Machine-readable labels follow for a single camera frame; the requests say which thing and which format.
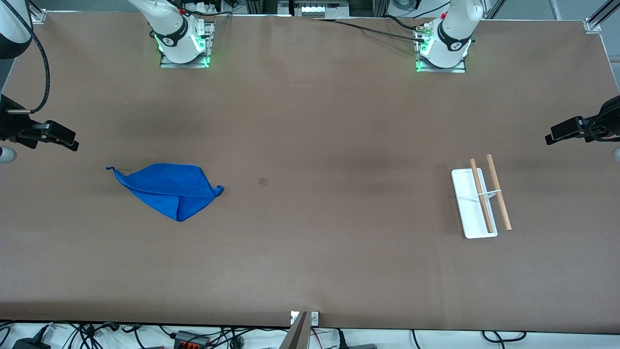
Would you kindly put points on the black box with orange connectors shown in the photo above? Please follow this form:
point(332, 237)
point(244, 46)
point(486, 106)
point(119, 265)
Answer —
point(191, 340)

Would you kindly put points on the white power strip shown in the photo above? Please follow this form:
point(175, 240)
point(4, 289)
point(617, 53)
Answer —
point(315, 8)

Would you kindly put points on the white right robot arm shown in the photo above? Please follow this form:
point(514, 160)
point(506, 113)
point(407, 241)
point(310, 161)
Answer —
point(174, 29)

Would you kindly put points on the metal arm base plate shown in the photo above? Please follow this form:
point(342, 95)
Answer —
point(445, 70)
point(184, 65)

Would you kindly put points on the metal table corner bracket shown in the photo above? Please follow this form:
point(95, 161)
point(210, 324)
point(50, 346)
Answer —
point(38, 17)
point(592, 25)

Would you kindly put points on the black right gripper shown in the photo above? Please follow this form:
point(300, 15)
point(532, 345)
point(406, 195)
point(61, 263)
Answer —
point(10, 127)

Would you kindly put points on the blue microfiber towel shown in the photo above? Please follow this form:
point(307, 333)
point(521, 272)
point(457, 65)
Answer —
point(169, 189)

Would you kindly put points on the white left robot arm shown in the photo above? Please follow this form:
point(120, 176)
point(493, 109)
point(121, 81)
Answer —
point(453, 29)

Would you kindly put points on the black power adapter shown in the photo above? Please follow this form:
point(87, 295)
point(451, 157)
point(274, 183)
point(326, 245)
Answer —
point(29, 344)

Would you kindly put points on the metal table edge bracket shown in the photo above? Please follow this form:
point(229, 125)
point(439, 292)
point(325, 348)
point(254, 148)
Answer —
point(315, 318)

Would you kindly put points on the grey camera support strut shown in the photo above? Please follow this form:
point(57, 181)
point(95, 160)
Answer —
point(296, 334)

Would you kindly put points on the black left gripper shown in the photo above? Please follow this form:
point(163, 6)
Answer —
point(607, 124)

